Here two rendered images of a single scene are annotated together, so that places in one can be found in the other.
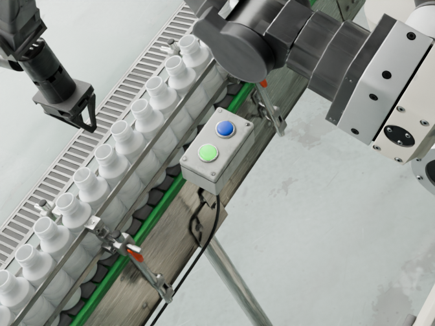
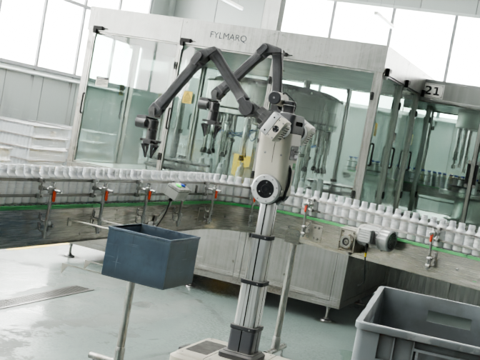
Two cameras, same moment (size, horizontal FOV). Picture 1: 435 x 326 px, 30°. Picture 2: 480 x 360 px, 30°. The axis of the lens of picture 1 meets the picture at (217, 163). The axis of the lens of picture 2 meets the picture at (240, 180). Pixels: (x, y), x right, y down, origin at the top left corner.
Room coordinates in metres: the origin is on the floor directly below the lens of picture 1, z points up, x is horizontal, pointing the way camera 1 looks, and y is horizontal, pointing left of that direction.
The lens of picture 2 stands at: (-3.03, 2.58, 1.47)
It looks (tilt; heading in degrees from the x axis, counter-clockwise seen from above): 3 degrees down; 324
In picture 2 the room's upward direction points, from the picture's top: 10 degrees clockwise
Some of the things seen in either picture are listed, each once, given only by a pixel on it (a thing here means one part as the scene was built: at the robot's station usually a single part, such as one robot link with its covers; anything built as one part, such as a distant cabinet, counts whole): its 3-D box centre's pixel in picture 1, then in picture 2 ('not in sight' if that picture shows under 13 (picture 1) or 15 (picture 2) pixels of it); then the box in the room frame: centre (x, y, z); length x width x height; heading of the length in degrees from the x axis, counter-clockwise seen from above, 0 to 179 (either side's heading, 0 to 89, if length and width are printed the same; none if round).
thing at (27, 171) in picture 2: not in sight; (24, 183); (0.58, 1.07, 1.08); 0.06 x 0.06 x 0.17
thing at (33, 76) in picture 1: (35, 58); (152, 124); (1.16, 0.18, 1.41); 0.07 x 0.06 x 0.07; 34
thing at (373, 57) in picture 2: not in sight; (258, 161); (4.24, -2.90, 1.18); 2.88 x 2.73 x 2.35; 33
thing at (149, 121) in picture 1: (156, 132); (151, 185); (1.22, 0.08, 1.08); 0.06 x 0.06 x 0.17
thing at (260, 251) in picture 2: not in sight; (256, 271); (0.74, -0.38, 0.74); 0.11 x 0.11 x 0.40; 33
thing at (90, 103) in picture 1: (76, 112); (149, 148); (1.15, 0.17, 1.28); 0.07 x 0.07 x 0.09; 33
